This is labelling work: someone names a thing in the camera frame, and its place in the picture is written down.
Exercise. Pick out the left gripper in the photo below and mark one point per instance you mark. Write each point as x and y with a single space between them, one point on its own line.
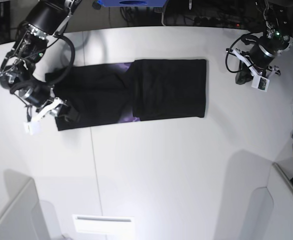
264 50

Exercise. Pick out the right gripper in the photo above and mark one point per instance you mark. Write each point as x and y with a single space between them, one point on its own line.
41 101

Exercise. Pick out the black T-shirt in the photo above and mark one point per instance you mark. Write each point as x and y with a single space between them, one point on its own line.
142 90

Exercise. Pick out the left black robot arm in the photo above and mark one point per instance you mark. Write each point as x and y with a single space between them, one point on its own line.
275 23

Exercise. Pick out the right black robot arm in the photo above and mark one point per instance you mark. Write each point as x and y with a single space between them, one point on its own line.
47 18

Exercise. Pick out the power strip with red light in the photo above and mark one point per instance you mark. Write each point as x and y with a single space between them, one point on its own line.
214 22

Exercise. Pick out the blue plastic bin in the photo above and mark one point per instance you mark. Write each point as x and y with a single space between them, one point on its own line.
132 3

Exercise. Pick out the white left corner box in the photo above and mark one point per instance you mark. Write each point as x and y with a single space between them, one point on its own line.
22 218

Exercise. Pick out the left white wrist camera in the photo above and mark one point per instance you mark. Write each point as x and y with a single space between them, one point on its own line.
260 83

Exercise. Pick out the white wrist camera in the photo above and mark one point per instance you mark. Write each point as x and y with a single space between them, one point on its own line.
260 83
32 127

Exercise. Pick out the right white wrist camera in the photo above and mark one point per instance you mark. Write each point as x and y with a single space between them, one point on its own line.
32 127

